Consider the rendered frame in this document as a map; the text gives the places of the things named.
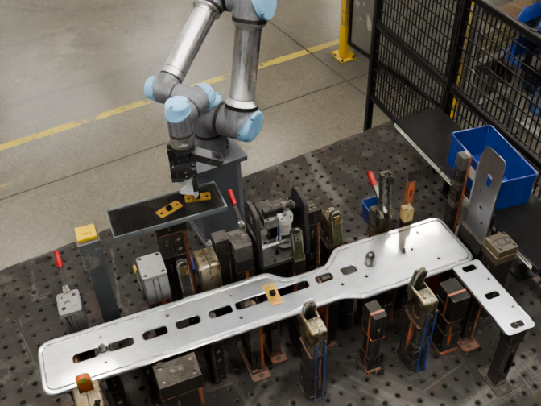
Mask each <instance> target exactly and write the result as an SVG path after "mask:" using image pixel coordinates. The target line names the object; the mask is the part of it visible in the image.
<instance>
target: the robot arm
mask: <svg viewBox="0 0 541 406"><path fill-rule="evenodd" d="M276 4H277V0H194V2H193V6H194V9H193V11H192V13H191V14H190V16H189V18H188V21H187V22H186V24H185V25H184V28H183V30H182V31H181V33H180V36H179V38H178V39H177V41H176V43H175V45H174V47H173V49H172V50H171V52H170V54H169V56H168V58H167V60H166V62H165V64H164V66H163V67H162V69H161V71H160V73H159V75H158V76H155V77H154V76H152V77H149V78H148V79H147V80H146V82H145V85H144V93H145V96H146V97H147V98H148V99H150V100H152V101H154V102H157V103H162V104H165V105H164V107H165V118H166V120H167V128H168V134H169V139H170V144H167V155H168V159H169V166H170V172H171V180H172V183H175V182H179V184H180V185H185V186H184V187H183V188H181V189H180V193H181V194H187V195H193V196H194V197H195V199H197V197H198V195H199V192H198V185H197V179H196V177H197V170H196V162H200V163H203V164H209V165H212V166H217V167H221V166H222V164H223V163H224V158H225V157H226V156H228V155H229V153H230V151H231V145H230V141H229V139H228V137H229V138H231V139H236V140H237V141H242V142H246V143H248V142H251V141H253V140H254V139H255V138H256V137H257V135H258V133H259V132H260V130H261V128H262V124H263V119H264V117H263V113H262V112H261V111H259V110H258V102H257V101H256V100H255V90H256V82H257V74H258V59H259V52H260V43H261V35H262V29H263V28H264V27H265V26H266V25H267V20H270V19H272V17H273V16H274V14H275V10H276ZM224 11H228V12H232V21H233V23H234V24H235V26H236V29H235V39H234V49H233V67H232V76H231V86H230V95H229V97H228V98H226V99H225V101H222V97H221V95H220V94H219V93H218V92H214V90H213V88H212V87H211V86H210V85H208V84H206V83H200V84H198V85H195V87H191V86H188V85H183V84H182V82H183V80H184V78H185V77H186V75H187V73H188V70H189V69H190V67H191V65H192V62H193V61H194V59H195V57H196V55H197V53H198V51H199V50H200V47H201V45H202V43H203V42H204V39H205V37H206V35H207V34H208V33H209V30H210V28H211V26H212V25H213V22H214V20H215V19H219V18H220V16H221V14H222V13H223V12H224Z"/></svg>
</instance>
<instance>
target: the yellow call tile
mask: <svg viewBox="0 0 541 406"><path fill-rule="evenodd" d="M75 232H76V238H77V241H78V243H80V242H85V241H88V240H91V239H95V238H97V233H96V230H95V226H94V224H90V225H87V226H82V227H78V228H76V229H75Z"/></svg>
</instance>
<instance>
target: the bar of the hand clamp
mask: <svg viewBox="0 0 541 406"><path fill-rule="evenodd" d="M393 183H394V177H393V176H392V172H391V171H390V170H386V171H384V172H379V200H378V208H379V209H380V210H381V212H382V219H383V213H384V205H385V206H386V209H388V213H387V215H388V216H389V217H390V215H391V185H392V184H393Z"/></svg>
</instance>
